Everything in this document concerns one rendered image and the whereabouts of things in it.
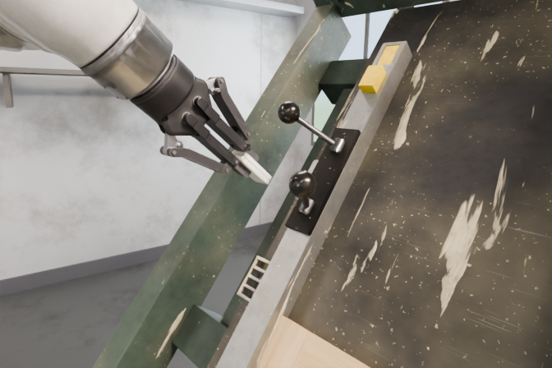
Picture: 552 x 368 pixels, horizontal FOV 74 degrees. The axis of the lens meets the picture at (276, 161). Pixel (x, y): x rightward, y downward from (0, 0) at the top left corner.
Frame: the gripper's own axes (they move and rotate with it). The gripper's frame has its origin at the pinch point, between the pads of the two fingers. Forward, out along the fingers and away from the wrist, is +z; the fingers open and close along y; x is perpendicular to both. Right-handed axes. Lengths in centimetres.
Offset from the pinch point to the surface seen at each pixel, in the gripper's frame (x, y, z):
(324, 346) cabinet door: 15.3, 16.9, 13.7
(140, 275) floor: -241, 53, 158
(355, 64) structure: -9.0, -39.9, 19.2
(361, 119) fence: 5.6, -18.7, 11.7
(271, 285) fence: 4.4, 13.3, 11.6
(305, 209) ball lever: 5.2, 0.7, 9.8
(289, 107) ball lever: 0.5, -11.9, 0.2
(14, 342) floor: -214, 113, 86
